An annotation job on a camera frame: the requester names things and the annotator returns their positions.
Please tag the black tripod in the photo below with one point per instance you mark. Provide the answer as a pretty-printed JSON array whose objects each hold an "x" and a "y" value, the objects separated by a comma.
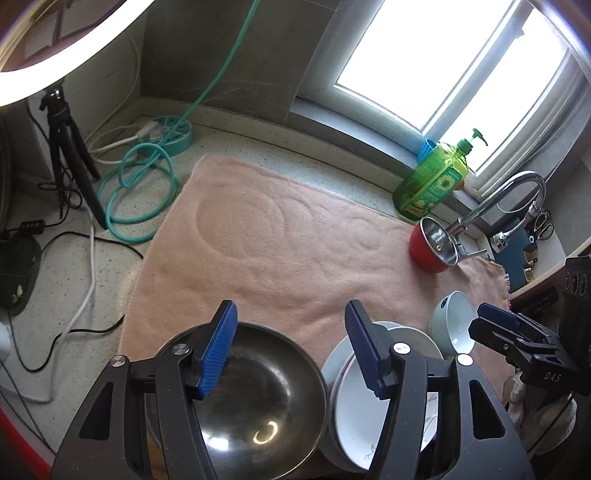
[{"x": 65, "y": 142}]

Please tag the floral plate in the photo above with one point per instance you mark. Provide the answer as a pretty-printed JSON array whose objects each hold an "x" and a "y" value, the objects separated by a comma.
[{"x": 334, "y": 364}]

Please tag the large steel bowl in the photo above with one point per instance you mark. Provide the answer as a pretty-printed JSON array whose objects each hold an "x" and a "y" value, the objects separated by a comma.
[{"x": 269, "y": 410}]

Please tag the white work glove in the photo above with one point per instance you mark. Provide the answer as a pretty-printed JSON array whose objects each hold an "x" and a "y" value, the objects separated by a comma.
[{"x": 542, "y": 419}]

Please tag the green dish soap bottle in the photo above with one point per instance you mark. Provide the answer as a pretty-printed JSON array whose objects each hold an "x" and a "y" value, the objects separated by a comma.
[{"x": 437, "y": 176}]

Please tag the white plate grey branch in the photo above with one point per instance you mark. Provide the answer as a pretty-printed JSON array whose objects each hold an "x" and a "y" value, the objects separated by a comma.
[{"x": 422, "y": 343}]

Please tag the blue cup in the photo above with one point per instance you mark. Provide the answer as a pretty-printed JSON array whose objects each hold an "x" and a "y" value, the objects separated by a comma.
[{"x": 427, "y": 147}]

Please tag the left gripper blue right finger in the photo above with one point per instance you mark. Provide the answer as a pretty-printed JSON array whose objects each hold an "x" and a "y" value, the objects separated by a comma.
[{"x": 371, "y": 348}]

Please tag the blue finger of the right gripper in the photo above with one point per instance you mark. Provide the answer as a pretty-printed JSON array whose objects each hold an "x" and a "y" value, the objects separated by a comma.
[{"x": 500, "y": 317}]

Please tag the white ring light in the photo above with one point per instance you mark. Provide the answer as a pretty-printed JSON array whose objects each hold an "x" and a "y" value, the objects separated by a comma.
[{"x": 43, "y": 41}]

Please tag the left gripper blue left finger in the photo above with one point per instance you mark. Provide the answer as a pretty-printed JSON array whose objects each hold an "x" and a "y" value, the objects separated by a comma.
[{"x": 212, "y": 346}]

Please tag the red box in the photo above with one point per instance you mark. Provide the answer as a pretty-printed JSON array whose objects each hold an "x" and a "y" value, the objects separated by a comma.
[{"x": 33, "y": 461}]

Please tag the pink towel mat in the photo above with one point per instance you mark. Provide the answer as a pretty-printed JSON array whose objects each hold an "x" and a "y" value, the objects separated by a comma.
[{"x": 291, "y": 256}]

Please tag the window frame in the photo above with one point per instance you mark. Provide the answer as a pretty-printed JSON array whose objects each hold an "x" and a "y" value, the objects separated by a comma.
[{"x": 416, "y": 71}]

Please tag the light blue ceramic bowl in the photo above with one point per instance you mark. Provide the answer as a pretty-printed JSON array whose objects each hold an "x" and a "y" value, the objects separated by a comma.
[{"x": 449, "y": 326}]

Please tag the red steel bowl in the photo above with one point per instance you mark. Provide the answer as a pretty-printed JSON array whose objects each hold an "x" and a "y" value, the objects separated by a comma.
[{"x": 431, "y": 247}]

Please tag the black scissors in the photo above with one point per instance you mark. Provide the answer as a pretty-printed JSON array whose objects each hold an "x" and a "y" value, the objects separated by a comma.
[{"x": 543, "y": 226}]

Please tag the black dish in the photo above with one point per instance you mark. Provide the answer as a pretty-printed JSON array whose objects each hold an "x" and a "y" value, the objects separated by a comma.
[{"x": 20, "y": 264}]

